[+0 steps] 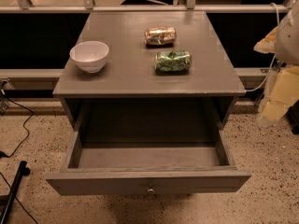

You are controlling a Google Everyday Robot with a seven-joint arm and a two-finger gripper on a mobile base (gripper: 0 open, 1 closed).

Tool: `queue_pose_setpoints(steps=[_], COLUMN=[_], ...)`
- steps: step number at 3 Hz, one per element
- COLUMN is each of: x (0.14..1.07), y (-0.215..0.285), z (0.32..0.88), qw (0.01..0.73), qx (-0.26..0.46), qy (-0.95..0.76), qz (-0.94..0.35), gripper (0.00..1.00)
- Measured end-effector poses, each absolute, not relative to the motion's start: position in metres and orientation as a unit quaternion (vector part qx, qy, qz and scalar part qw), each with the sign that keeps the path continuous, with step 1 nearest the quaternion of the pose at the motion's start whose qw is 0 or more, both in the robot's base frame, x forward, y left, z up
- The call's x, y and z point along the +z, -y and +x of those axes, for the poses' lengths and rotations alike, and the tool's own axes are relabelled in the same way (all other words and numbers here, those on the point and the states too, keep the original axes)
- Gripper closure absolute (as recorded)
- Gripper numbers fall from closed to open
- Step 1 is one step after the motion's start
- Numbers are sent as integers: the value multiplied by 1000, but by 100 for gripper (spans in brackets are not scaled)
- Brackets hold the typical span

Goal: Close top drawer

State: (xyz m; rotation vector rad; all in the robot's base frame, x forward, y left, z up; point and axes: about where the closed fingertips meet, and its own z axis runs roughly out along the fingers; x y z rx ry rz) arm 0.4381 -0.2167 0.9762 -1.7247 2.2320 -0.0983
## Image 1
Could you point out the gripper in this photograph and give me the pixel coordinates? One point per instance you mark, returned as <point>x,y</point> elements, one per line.
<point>289,36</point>

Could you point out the grey top drawer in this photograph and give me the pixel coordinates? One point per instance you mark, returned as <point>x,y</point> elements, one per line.
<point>169,168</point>

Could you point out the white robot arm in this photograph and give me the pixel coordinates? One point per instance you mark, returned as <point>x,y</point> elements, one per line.
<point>288,23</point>

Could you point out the crushed green soda can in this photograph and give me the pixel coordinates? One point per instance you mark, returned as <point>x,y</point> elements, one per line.
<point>173,61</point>

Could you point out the crushed gold soda can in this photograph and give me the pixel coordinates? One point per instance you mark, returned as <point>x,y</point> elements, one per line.
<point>159,36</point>

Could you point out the grey wooden cabinet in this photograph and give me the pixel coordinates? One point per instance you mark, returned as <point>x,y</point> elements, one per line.
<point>130,70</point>

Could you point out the white ceramic bowl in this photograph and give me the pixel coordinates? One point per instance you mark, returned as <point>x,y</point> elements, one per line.
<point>90,56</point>

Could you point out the black stand leg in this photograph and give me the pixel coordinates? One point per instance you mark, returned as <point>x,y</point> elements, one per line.
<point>22,171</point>

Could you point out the metal railing frame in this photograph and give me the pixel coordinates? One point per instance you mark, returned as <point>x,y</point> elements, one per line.
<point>149,3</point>

